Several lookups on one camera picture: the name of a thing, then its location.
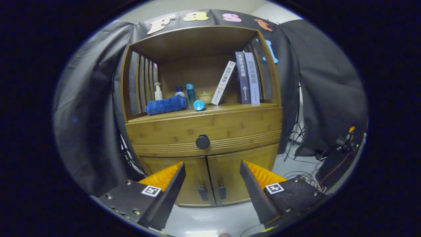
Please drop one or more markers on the white pump bottle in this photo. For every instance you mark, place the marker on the white pump bottle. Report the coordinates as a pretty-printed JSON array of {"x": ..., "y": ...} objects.
[{"x": 158, "y": 94}]

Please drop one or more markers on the blue squeeze tube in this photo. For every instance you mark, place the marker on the blue squeeze tube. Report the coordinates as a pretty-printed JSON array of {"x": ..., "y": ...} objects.
[{"x": 199, "y": 105}]

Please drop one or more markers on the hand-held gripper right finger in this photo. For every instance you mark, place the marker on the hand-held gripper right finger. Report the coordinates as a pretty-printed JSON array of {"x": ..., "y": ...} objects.
[{"x": 255, "y": 194}]

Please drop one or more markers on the clear blue bottle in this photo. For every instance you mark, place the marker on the clear blue bottle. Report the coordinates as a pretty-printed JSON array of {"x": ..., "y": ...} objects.
[{"x": 190, "y": 95}]

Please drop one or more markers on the white book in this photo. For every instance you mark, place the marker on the white book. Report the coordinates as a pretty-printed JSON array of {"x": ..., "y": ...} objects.
[{"x": 223, "y": 82}]

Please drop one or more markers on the pale lavender book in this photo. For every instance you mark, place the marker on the pale lavender book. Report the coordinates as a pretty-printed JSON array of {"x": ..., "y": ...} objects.
[{"x": 252, "y": 79}]

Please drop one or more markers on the blue rolled towel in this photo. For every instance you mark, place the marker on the blue rolled towel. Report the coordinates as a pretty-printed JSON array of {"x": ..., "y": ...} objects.
[{"x": 166, "y": 105}]

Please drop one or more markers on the dark blue book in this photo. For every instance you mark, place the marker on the dark blue book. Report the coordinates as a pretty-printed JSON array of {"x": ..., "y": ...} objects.
[{"x": 242, "y": 79}]

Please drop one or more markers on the beige lidded teacup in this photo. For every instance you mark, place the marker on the beige lidded teacup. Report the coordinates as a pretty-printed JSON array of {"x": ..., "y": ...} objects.
[{"x": 206, "y": 97}]

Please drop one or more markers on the black and orange device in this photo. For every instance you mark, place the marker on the black and orange device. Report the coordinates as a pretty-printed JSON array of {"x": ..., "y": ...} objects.
[{"x": 335, "y": 168}]

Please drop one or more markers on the wooden countertop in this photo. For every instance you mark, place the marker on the wooden countertop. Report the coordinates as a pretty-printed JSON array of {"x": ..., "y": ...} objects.
[{"x": 227, "y": 107}]

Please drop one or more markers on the wooden cabinet door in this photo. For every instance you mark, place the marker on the wooden cabinet door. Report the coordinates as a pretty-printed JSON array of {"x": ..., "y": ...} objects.
[
  {"x": 194, "y": 177},
  {"x": 227, "y": 171}
]

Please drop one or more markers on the black drawer knob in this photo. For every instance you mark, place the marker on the black drawer knob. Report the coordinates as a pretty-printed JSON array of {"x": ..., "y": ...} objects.
[{"x": 203, "y": 142}]

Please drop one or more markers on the white bottle with blue cap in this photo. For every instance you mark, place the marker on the white bottle with blue cap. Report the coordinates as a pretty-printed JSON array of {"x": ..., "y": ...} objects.
[{"x": 179, "y": 92}]

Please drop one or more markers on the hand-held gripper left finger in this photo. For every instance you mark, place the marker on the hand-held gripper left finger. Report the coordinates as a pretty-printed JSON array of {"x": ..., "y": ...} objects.
[{"x": 167, "y": 200}]

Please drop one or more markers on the wooden cabinet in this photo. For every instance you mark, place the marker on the wooden cabinet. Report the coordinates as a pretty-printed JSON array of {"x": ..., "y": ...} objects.
[{"x": 197, "y": 42}]

